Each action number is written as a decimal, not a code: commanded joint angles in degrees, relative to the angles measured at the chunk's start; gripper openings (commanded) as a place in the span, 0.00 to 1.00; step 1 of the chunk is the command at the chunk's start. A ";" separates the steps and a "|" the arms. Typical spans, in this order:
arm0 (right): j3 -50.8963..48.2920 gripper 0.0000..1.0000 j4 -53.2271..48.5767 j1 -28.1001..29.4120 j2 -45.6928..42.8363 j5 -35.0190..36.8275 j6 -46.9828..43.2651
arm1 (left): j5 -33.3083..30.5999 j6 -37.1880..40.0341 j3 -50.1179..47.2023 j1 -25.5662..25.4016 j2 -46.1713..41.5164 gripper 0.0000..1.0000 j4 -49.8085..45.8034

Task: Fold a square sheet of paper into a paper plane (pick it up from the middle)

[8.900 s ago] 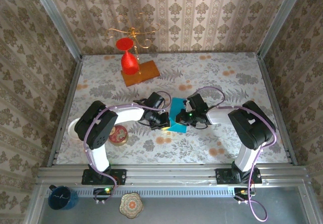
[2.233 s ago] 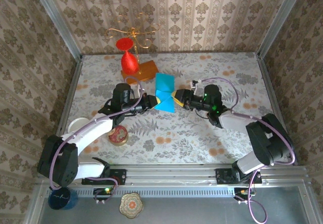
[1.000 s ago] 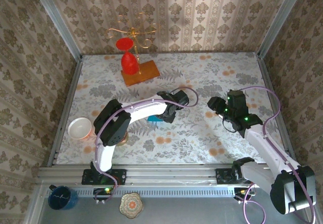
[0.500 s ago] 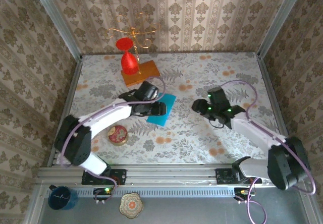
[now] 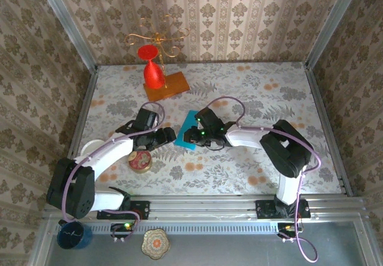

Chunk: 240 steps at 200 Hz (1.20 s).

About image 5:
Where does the aluminium frame post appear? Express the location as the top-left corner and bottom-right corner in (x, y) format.
(34, 0), (99, 72)
(305, 0), (364, 69)

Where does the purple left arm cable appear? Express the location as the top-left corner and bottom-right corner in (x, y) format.
(60, 101), (166, 243)

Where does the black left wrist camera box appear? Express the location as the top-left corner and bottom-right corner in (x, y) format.
(115, 107), (161, 134)

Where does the slotted grey cable duct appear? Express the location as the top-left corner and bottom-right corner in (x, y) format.
(50, 220), (300, 235)

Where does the dark blue mug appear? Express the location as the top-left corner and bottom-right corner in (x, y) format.
(56, 219), (93, 250)

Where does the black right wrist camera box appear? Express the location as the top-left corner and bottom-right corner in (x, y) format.
(196, 107), (224, 131)

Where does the red wine glass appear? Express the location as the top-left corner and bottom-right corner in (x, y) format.
(137, 44), (166, 90)

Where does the aluminium front rail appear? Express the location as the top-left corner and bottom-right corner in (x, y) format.
(43, 195), (370, 222)

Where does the white bowl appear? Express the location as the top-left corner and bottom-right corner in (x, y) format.
(80, 139), (104, 156)

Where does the gold wire rack wooden base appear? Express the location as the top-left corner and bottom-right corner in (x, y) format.
(124, 14), (192, 102)

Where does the aluminium table side rail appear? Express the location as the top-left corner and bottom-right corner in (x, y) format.
(66, 68), (99, 162)
(304, 65), (354, 197)

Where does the round red gold tin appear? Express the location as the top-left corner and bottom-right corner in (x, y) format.
(127, 150), (153, 174)

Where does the blue cloth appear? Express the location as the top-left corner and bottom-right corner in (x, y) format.
(173, 110), (201, 150)

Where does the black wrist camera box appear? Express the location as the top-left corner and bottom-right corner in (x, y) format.
(196, 107), (224, 131)
(115, 107), (161, 134)

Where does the flower-shaped patterned dish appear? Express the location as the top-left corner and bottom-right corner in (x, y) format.
(141, 228), (171, 261)

